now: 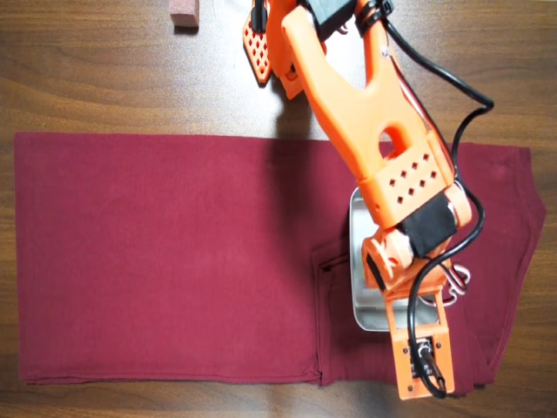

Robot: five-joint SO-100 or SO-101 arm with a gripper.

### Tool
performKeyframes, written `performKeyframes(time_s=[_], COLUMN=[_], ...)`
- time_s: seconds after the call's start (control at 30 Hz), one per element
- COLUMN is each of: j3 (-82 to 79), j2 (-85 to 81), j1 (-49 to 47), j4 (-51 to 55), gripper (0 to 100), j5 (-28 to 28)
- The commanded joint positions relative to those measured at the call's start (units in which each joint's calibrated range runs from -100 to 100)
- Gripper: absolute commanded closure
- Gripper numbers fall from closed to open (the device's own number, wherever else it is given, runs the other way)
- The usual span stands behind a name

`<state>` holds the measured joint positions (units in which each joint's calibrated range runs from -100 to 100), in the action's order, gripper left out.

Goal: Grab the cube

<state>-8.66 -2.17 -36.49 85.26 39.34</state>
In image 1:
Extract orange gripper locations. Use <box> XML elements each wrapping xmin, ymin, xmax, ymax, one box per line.
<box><xmin>361</xmin><ymin>229</ymin><xmax>450</xmax><ymax>303</ymax></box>

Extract rectangular metal tray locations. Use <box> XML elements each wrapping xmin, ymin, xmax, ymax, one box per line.
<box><xmin>347</xmin><ymin>186</ymin><xmax>441</xmax><ymax>334</ymax></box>

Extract dark red cloth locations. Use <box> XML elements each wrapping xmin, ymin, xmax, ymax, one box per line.
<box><xmin>13</xmin><ymin>131</ymin><xmax>547</xmax><ymax>396</ymax></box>

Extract pink foam block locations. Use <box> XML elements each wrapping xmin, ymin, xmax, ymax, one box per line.
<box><xmin>169</xmin><ymin>0</ymin><xmax>201</xmax><ymax>30</ymax></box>

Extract red white servo wires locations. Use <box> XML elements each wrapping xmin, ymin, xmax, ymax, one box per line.
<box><xmin>438</xmin><ymin>260</ymin><xmax>473</xmax><ymax>307</ymax></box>

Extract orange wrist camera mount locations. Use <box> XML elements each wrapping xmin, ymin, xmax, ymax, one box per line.
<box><xmin>384</xmin><ymin>292</ymin><xmax>456</xmax><ymax>401</ymax></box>

